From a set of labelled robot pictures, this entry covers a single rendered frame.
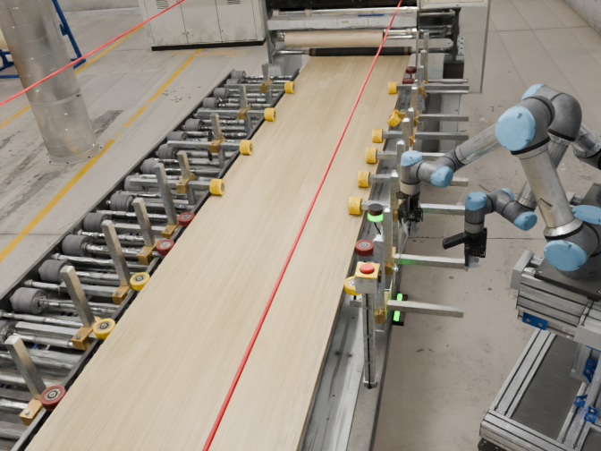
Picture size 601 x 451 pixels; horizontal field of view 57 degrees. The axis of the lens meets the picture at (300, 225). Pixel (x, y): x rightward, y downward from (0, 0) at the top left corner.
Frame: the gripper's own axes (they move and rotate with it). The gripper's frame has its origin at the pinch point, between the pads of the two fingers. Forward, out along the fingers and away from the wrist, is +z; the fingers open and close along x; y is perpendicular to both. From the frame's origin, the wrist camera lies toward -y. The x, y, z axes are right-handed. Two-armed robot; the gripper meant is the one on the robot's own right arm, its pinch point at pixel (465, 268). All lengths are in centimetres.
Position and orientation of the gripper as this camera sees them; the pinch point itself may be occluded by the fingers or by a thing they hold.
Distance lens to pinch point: 238.8
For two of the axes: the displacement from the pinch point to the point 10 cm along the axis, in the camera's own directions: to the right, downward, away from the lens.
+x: 2.4, -5.6, 7.9
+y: 9.6, 0.5, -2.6
